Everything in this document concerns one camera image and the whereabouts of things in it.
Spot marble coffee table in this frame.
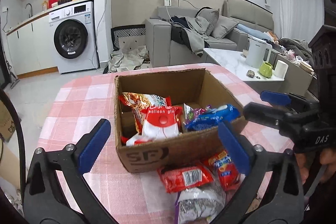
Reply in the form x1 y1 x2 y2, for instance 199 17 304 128
203 48 284 83

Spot person's right hand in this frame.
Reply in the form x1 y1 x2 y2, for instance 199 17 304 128
295 148 336 184

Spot dark clothes on sofa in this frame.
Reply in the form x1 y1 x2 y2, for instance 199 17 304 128
170 16 210 57

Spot grey cushion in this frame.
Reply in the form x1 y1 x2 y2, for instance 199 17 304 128
211 16 239 39

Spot metal tea infuser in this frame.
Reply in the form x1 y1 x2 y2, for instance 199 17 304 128
246 70 260 80

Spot green mug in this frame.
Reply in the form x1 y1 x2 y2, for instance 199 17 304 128
259 62 273 79

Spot toilet paper roll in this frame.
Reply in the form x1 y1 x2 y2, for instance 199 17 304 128
273 60 288 79

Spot white red noodle snack bag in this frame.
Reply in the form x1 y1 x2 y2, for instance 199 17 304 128
118 92 171 134

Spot white kitchen cabinets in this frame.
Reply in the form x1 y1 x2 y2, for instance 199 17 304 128
7 15 57 75

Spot red blue-label chip bag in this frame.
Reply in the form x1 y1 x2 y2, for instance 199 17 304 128
202 149 240 191

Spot pink checkered tablecloth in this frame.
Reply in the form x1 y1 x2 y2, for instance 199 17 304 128
36 63 295 224

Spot cardboard box on floor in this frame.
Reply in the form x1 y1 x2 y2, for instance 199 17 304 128
0 102 16 142

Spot purple snack bag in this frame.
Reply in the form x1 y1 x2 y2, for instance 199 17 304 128
174 182 226 224

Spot red white balloon bag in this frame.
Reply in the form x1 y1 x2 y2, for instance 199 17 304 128
122 106 182 147

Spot white electric kettle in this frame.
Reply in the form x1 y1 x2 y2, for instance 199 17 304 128
245 36 272 69

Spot grey sofa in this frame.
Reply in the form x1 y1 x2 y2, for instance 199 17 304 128
145 0 274 67

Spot blue Oreo packet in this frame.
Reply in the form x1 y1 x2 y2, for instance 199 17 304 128
185 104 240 131

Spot small red snack packet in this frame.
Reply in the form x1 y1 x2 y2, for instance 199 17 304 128
157 162 214 193

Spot white washing machine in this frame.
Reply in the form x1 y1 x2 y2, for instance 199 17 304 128
49 0 100 74

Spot SF cardboard box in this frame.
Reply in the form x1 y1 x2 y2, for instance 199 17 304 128
114 68 243 173

